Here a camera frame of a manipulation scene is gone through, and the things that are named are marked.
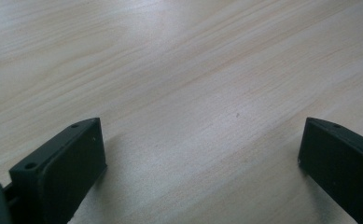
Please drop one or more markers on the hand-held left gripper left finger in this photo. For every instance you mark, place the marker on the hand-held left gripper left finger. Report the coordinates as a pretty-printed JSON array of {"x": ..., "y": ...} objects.
[{"x": 64, "y": 169}]

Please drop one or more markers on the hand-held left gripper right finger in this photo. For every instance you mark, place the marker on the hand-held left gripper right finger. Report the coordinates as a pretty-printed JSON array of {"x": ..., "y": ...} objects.
[{"x": 341, "y": 161}]

